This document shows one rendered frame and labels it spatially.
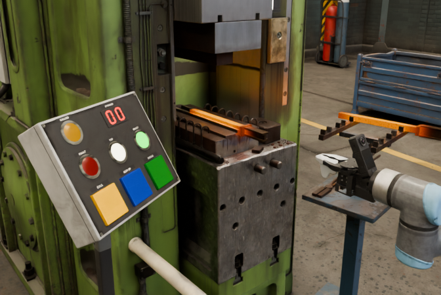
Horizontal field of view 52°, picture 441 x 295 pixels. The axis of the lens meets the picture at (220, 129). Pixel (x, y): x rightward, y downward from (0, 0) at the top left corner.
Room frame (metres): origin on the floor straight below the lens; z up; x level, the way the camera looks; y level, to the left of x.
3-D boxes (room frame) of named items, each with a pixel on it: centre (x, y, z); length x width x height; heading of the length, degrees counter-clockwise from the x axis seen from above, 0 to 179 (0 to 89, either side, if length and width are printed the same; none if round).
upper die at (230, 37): (1.64, 0.07, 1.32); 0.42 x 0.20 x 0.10; 39
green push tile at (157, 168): (1.10, 0.16, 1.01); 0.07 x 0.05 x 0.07; 154
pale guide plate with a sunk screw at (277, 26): (1.78, -0.22, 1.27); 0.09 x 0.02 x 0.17; 129
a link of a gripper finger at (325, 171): (1.20, -0.30, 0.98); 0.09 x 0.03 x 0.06; 39
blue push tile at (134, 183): (1.01, 0.21, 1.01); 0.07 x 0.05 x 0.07; 154
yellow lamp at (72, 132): (0.95, 0.33, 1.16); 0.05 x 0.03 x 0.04; 129
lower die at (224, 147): (1.64, 0.07, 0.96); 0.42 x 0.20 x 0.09; 39
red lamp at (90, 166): (0.93, 0.29, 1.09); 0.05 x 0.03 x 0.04; 129
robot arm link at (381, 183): (1.07, -0.43, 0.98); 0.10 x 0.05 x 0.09; 129
